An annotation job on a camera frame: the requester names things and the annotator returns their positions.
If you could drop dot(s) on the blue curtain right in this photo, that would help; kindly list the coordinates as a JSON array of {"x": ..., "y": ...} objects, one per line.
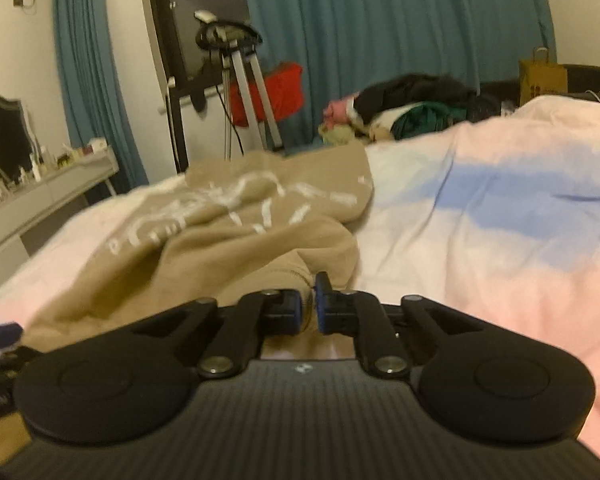
[{"x": 344, "y": 46}]

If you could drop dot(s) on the black framed mirror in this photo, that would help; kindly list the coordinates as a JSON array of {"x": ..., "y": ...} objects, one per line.
[{"x": 17, "y": 142}]

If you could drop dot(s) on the white vanity desk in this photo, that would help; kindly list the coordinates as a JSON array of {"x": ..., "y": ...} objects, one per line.
[{"x": 30, "y": 217}]

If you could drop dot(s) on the blue curtain left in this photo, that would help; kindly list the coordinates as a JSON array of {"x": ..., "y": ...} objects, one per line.
[{"x": 90, "y": 87}]

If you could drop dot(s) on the brown paper bag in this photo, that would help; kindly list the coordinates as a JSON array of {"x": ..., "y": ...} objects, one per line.
[{"x": 539, "y": 76}]

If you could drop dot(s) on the red cloth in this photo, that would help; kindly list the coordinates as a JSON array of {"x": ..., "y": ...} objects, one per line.
[{"x": 284, "y": 88}]

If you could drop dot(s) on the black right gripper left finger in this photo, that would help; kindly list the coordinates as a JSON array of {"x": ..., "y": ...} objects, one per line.
[{"x": 119, "y": 386}]

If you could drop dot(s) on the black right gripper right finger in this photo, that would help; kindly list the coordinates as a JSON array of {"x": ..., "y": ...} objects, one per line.
[{"x": 479, "y": 380}]

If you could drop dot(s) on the black bedside table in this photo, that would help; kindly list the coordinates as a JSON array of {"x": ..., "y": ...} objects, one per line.
[{"x": 583, "y": 84}]

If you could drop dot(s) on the silver tripod stand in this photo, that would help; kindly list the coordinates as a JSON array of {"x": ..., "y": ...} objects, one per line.
[{"x": 236, "y": 45}]

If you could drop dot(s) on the tan printed t-shirt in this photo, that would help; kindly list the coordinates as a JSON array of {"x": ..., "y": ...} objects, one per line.
[{"x": 260, "y": 222}]

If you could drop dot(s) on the blue curtain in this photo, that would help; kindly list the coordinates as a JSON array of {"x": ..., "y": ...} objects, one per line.
[
  {"x": 344, "y": 46},
  {"x": 90, "y": 87}
]

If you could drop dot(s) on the pile of dark clothes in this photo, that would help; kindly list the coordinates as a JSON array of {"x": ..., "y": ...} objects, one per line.
[{"x": 405, "y": 107}]

